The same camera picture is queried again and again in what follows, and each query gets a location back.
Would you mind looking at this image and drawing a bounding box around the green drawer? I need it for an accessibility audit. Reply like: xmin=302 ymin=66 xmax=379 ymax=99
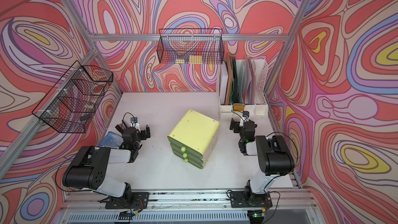
xmin=167 ymin=136 xmax=204 ymax=159

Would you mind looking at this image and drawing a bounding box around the blue card pack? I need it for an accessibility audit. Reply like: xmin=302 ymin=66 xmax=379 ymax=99
xmin=98 ymin=132 xmax=123 ymax=149

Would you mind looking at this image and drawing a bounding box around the green folder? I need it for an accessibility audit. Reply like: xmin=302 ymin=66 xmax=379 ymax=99
xmin=231 ymin=57 xmax=239 ymax=104

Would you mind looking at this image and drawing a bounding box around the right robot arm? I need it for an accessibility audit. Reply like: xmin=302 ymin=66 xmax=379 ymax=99
xmin=226 ymin=119 xmax=295 ymax=212

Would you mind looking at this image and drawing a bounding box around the brown folder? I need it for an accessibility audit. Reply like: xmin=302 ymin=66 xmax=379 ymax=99
xmin=225 ymin=54 xmax=233 ymax=105

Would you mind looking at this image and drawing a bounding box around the white file organizer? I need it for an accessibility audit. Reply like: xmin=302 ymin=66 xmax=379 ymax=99
xmin=217 ymin=56 xmax=269 ymax=119

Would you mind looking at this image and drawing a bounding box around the black wire basket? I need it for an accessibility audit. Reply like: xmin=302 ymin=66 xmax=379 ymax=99
xmin=32 ymin=61 xmax=114 ymax=133
xmin=157 ymin=28 xmax=225 ymax=65

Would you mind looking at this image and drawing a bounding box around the yellow sticky note pad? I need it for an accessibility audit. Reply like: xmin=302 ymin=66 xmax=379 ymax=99
xmin=189 ymin=55 xmax=203 ymax=64

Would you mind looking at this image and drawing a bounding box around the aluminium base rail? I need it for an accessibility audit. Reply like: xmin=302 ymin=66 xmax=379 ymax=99
xmin=53 ymin=188 xmax=325 ymax=224

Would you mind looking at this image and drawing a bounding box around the green drawer cabinet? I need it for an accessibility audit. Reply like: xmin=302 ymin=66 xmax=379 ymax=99
xmin=168 ymin=110 xmax=220 ymax=169

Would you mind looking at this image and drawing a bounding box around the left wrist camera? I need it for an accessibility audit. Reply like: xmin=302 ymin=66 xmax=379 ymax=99
xmin=130 ymin=117 xmax=139 ymax=129

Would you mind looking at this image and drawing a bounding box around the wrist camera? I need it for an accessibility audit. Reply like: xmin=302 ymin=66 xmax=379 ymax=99
xmin=130 ymin=117 xmax=139 ymax=129
xmin=241 ymin=111 xmax=250 ymax=122

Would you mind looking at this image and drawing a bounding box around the left black wire basket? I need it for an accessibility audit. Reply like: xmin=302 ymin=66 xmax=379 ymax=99
xmin=32 ymin=61 xmax=114 ymax=133

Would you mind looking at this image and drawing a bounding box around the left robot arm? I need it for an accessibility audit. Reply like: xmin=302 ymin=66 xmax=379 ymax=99
xmin=62 ymin=126 xmax=151 ymax=212

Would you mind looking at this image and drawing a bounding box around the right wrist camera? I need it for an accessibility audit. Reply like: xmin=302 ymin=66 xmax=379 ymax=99
xmin=241 ymin=111 xmax=250 ymax=122

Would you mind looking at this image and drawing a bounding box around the back black wire basket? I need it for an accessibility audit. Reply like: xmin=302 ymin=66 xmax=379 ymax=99
xmin=157 ymin=28 xmax=225 ymax=65

